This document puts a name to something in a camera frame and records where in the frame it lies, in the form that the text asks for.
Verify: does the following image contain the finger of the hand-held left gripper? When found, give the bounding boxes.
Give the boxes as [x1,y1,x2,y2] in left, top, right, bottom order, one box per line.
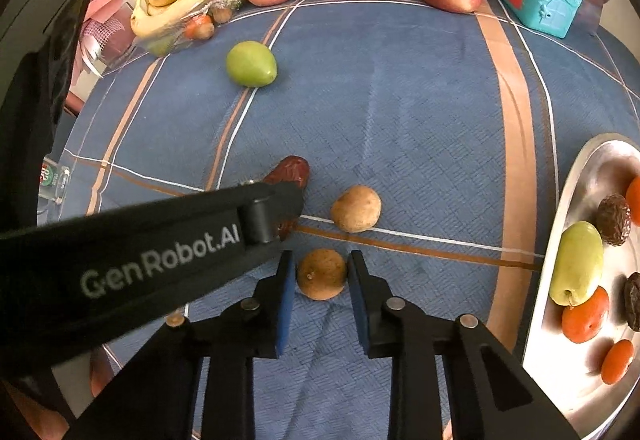
[237,182,306,247]

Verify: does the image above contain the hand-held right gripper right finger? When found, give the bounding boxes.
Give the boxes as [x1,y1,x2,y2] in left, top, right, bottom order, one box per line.
[347,250,581,440]

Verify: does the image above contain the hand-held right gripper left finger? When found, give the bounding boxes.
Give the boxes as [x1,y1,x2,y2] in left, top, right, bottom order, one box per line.
[65,250,296,440]

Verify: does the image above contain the brown longan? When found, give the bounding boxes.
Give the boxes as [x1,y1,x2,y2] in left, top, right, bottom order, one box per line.
[296,248,348,301]
[330,186,382,234]

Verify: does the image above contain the dried red date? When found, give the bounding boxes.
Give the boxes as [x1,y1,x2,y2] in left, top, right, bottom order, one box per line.
[262,156,311,241]
[623,272,640,332]

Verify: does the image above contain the elongated green jujube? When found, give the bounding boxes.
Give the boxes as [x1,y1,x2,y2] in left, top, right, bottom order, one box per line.
[549,221,605,307]

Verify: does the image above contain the mandarin orange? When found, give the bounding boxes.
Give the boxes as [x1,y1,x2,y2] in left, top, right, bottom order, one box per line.
[625,177,640,227]
[600,339,637,386]
[561,286,611,345]

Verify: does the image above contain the large wrinkled dried date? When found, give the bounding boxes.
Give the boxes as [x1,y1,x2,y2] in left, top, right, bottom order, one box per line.
[595,194,632,247]

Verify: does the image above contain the round stainless steel plate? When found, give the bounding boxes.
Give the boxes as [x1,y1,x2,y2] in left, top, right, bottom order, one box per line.
[520,134,640,440]

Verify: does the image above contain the clear glass with label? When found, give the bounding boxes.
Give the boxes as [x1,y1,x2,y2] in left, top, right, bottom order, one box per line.
[39,154,72,208]

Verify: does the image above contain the round green jujube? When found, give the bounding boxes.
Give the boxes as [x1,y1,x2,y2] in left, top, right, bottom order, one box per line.
[226,41,278,88]

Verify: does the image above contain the clear plastic fruit container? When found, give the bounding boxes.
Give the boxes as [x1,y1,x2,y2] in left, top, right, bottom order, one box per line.
[135,0,246,58]

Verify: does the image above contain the pink wrapped bouquet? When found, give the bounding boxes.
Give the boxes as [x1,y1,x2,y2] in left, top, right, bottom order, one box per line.
[67,0,137,95]

